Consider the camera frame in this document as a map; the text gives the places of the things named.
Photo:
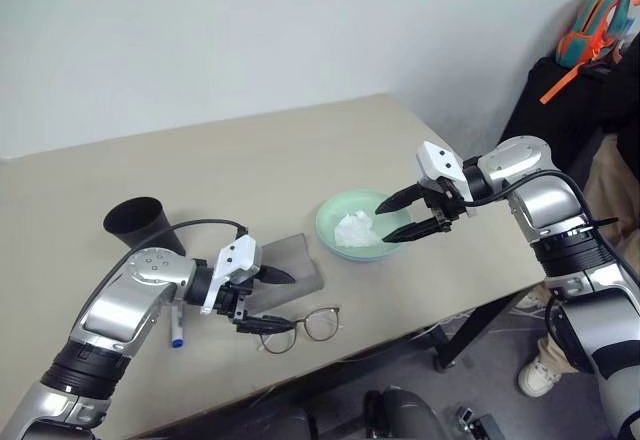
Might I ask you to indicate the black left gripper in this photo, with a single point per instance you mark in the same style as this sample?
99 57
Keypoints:
234 301

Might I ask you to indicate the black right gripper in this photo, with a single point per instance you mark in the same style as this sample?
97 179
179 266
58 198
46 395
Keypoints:
442 205

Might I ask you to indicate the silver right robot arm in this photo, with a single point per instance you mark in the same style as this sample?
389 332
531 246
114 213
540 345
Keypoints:
545 200

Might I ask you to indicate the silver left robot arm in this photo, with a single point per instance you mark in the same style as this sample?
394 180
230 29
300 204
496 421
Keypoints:
125 300

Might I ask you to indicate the thin-framed round glasses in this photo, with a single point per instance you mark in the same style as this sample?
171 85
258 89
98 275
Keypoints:
322 325

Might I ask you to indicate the black cup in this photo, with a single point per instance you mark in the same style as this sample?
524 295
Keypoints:
135 220

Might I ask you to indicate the grey folded cloth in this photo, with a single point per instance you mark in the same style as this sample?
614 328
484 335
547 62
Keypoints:
295 260

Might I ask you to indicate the white crumpled tissue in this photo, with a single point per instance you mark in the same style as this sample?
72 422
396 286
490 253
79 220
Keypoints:
355 230

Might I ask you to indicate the light green bowl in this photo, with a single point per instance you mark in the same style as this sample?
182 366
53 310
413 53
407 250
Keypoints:
335 210

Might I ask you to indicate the white marker with blue cap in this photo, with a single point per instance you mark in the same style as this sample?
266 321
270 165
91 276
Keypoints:
176 335

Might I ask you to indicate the black table leg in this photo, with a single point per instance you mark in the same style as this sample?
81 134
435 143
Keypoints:
450 345

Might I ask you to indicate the dark rounded shape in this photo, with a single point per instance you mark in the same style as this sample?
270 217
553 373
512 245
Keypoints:
405 415

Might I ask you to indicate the black fabric chair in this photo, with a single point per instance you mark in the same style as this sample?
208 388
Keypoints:
550 105

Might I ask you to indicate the person in beige trousers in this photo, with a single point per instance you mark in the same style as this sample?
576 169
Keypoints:
615 185

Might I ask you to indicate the small grey device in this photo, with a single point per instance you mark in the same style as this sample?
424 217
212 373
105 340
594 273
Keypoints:
480 425

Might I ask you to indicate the teal and orange backpack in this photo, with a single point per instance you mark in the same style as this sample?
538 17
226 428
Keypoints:
595 25

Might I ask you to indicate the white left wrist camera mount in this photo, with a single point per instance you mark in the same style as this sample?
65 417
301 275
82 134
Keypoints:
240 255

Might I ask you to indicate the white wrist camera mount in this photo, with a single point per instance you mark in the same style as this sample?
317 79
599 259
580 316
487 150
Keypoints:
442 162
240 255

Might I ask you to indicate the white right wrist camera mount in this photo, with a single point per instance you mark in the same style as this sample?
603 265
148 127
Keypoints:
442 162

